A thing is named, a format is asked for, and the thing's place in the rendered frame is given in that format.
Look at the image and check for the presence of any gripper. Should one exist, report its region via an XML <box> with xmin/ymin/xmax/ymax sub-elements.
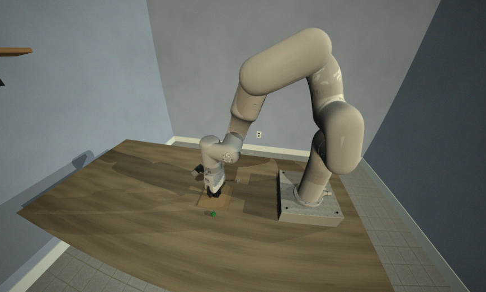
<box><xmin>204</xmin><ymin>164</ymin><xmax>225</xmax><ymax>198</ymax></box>

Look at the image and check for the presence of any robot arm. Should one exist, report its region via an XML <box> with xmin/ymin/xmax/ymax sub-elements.
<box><xmin>191</xmin><ymin>27</ymin><xmax>364</xmax><ymax>207</ymax></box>

